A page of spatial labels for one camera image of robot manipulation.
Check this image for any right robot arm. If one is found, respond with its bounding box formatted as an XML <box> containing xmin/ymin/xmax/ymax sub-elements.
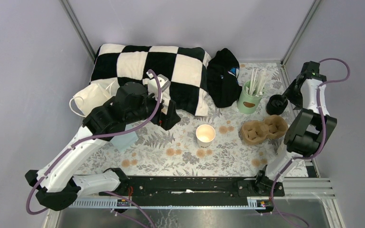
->
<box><xmin>253</xmin><ymin>61</ymin><xmax>337</xmax><ymax>196</ymax></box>

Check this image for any white paper coffee cup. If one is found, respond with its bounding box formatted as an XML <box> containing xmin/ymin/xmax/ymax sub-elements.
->
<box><xmin>195</xmin><ymin>124</ymin><xmax>216</xmax><ymax>148</ymax></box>

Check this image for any stack of black lids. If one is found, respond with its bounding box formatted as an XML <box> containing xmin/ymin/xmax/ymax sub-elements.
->
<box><xmin>266</xmin><ymin>95</ymin><xmax>288</xmax><ymax>115</ymax></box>

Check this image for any white paper bag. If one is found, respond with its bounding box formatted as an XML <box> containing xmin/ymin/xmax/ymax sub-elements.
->
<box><xmin>69</xmin><ymin>79</ymin><xmax>120</xmax><ymax>117</ymax></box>

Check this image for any green straw holder cup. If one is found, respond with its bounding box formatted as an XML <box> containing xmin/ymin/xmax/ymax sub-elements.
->
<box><xmin>237</xmin><ymin>81</ymin><xmax>263</xmax><ymax>114</ymax></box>

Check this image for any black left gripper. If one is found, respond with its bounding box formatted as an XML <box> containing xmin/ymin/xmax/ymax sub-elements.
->
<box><xmin>126</xmin><ymin>86</ymin><xmax>182</xmax><ymax>130</ymax></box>

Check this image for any light blue napkin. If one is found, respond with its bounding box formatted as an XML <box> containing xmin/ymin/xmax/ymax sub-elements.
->
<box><xmin>109</xmin><ymin>132</ymin><xmax>138</xmax><ymax>152</ymax></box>

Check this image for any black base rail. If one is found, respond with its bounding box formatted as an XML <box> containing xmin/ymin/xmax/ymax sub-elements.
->
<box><xmin>113</xmin><ymin>176</ymin><xmax>272</xmax><ymax>207</ymax></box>

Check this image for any brown cardboard cup carrier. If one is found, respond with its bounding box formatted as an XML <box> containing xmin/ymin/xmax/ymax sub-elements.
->
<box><xmin>240</xmin><ymin>115</ymin><xmax>288</xmax><ymax>145</ymax></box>

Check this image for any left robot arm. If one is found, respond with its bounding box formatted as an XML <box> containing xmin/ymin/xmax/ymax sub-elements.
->
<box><xmin>25</xmin><ymin>71</ymin><xmax>180</xmax><ymax>211</ymax></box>

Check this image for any black white checkered pillow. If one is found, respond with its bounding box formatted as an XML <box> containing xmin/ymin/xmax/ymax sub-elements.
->
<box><xmin>90</xmin><ymin>44</ymin><xmax>211</xmax><ymax>116</ymax></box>

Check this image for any floral table mat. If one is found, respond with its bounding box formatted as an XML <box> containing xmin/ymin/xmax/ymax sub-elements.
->
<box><xmin>77</xmin><ymin>63</ymin><xmax>286</xmax><ymax>177</ymax></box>

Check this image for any black cloth bundle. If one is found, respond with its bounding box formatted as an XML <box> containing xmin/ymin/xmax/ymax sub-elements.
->
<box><xmin>207</xmin><ymin>48</ymin><xmax>242</xmax><ymax>108</ymax></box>

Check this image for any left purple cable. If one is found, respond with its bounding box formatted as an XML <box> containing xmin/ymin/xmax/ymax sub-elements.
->
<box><xmin>25</xmin><ymin>69</ymin><xmax>163</xmax><ymax>216</ymax></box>

